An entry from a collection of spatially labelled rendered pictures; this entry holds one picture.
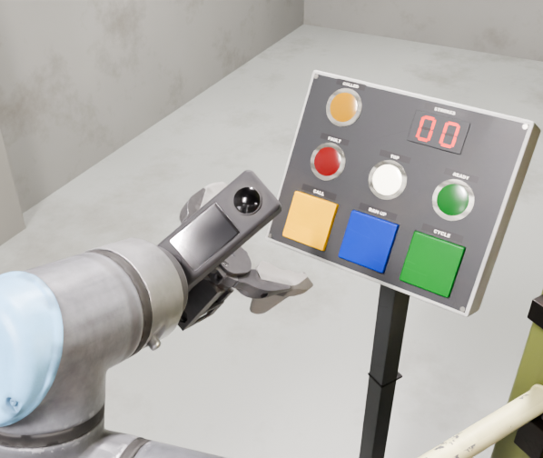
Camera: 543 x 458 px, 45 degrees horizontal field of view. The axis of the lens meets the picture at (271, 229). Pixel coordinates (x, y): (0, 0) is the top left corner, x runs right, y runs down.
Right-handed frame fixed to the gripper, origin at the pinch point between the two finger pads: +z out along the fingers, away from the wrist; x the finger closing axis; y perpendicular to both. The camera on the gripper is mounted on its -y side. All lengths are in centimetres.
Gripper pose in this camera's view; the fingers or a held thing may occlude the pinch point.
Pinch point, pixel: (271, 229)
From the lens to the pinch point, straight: 71.7
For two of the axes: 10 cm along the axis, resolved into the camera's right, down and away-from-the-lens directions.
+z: 4.8, -1.9, 8.6
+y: -5.9, 6.5, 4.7
